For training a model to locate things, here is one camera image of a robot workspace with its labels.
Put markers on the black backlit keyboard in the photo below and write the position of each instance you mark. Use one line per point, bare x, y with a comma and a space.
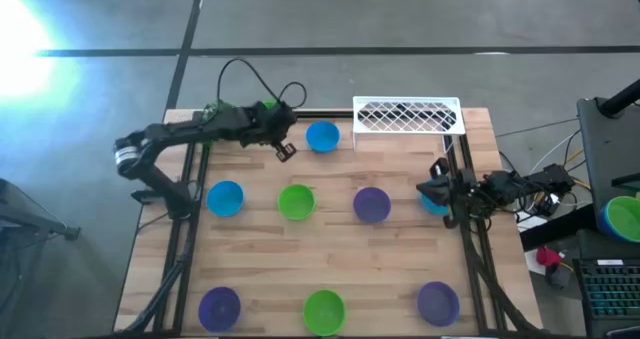
610, 291

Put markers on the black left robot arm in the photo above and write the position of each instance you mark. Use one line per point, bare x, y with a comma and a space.
165, 131

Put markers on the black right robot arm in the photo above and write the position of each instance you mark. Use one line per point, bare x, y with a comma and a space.
505, 186

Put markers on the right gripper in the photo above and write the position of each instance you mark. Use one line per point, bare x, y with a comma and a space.
439, 191

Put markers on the small black object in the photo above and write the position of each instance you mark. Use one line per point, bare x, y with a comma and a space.
557, 277

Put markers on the black floor stand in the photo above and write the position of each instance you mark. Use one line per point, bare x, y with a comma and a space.
71, 233

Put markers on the blue mini bowl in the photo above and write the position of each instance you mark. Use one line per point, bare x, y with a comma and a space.
430, 209
601, 221
225, 198
322, 136

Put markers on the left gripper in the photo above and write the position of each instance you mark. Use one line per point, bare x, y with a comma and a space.
260, 121

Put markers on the purple mini bowl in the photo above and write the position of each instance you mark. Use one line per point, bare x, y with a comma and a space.
219, 309
371, 205
438, 304

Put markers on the black aluminium frame rail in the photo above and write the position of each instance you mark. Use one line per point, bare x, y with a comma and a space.
474, 279
325, 114
186, 279
492, 279
175, 239

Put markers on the small red object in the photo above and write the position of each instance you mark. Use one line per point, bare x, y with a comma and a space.
547, 256

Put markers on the black pole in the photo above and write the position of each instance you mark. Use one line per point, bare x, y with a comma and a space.
622, 98

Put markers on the dark grey case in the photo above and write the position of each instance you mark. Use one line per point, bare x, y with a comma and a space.
607, 149

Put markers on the black desk edge bar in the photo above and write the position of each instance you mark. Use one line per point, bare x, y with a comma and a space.
560, 227

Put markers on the black diagonal frame brace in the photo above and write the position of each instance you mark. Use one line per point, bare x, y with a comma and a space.
155, 299
505, 301

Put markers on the white paper sheet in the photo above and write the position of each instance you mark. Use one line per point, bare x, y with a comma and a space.
530, 222

